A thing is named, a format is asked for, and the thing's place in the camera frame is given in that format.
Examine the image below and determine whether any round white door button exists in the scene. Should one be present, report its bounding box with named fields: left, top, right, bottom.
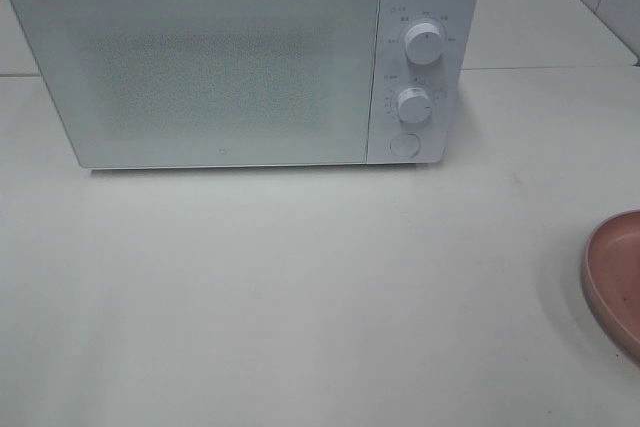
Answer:
left=390, top=134, right=421, bottom=158

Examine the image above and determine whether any white microwave door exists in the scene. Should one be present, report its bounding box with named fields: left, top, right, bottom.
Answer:
left=11, top=0, right=378, bottom=169

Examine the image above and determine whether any pink round plate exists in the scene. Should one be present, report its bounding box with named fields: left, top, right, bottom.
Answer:
left=581, top=210, right=639, bottom=363

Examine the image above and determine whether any lower white timer knob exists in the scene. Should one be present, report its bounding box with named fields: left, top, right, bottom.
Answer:
left=396, top=87, right=433, bottom=124

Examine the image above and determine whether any upper white power knob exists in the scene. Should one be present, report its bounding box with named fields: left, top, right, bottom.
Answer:
left=403, top=20, right=444, bottom=66

